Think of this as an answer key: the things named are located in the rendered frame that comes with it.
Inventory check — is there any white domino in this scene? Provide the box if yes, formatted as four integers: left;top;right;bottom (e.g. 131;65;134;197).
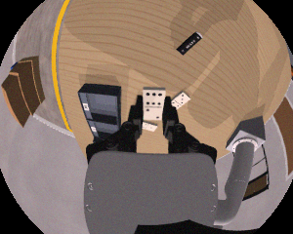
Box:
143;121;158;132
171;91;190;109
143;87;166;120

